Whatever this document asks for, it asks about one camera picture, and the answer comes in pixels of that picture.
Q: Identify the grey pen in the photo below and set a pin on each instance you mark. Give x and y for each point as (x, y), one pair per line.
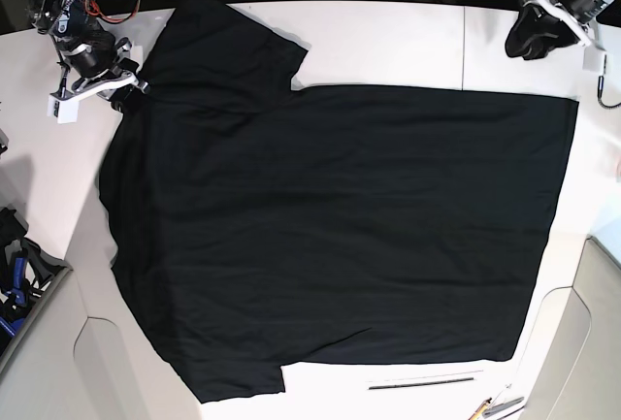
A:
(506, 406)

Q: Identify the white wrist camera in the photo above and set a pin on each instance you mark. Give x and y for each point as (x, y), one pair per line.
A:
(594, 60)
(64, 111)

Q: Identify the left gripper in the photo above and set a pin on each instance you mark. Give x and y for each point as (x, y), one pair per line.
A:
(544, 25)

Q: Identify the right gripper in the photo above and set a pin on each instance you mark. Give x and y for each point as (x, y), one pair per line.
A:
(99, 64)

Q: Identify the yellow pencil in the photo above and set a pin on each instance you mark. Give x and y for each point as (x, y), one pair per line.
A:
(481, 409)

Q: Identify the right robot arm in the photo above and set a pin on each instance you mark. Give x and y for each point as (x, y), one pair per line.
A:
(68, 19)

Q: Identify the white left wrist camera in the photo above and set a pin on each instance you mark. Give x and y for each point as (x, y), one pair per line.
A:
(594, 60)

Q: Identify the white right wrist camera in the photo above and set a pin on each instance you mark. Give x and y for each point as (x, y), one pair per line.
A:
(64, 111)

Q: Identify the black T-shirt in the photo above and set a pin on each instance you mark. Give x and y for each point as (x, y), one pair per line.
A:
(259, 226)

